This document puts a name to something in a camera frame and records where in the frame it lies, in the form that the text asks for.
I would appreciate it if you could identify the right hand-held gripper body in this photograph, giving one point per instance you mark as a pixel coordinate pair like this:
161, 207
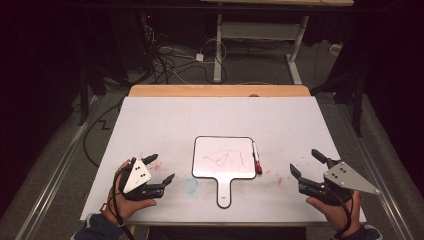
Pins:
346, 178

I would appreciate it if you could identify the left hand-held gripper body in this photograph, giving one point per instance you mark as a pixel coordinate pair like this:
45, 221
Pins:
136, 176

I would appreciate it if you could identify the black stand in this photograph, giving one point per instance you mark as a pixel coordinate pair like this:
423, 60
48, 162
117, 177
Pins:
83, 96
357, 106

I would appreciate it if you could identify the white metal desk frame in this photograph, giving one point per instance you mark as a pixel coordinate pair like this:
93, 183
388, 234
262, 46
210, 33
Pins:
218, 50

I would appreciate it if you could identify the wooden table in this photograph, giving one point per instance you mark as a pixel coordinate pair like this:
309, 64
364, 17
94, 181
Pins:
216, 90

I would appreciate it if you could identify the metal floor rail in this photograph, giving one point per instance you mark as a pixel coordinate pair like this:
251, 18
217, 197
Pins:
56, 173
383, 186

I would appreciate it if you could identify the white table cover sheet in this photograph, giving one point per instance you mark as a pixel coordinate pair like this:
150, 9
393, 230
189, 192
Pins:
200, 116

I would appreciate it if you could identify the white power strip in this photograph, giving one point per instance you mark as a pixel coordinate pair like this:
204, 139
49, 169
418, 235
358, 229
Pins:
335, 49

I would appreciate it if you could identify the person's left hand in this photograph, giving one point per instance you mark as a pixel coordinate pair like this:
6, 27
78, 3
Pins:
125, 206

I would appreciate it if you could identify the person's right hand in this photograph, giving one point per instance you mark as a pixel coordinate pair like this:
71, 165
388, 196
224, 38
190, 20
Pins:
336, 215

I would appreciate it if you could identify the white marker with red cap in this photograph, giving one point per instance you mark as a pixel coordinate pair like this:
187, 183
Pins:
256, 158

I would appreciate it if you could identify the white power adapter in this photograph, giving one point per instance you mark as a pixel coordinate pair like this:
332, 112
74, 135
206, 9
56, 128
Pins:
199, 57

